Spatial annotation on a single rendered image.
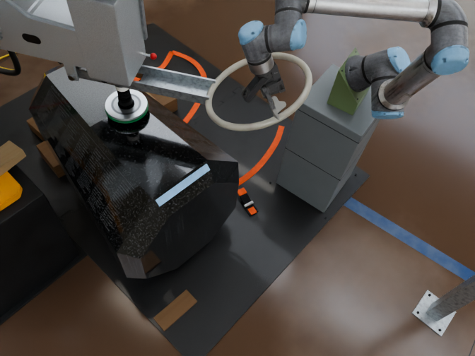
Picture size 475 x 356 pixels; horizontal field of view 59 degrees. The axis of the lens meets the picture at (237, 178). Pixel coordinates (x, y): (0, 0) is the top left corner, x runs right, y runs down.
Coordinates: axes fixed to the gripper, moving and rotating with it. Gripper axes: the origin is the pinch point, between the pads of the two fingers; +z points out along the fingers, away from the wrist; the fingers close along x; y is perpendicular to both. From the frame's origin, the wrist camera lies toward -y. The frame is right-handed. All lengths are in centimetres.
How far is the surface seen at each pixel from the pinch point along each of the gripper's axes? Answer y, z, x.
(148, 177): -63, 23, 19
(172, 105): -52, 81, 143
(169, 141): -49, 24, 38
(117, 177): -78, 22, 26
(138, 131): -61, 18, 47
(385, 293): 27, 155, -26
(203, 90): -21.8, 5.8, 39.0
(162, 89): -39, -4, 40
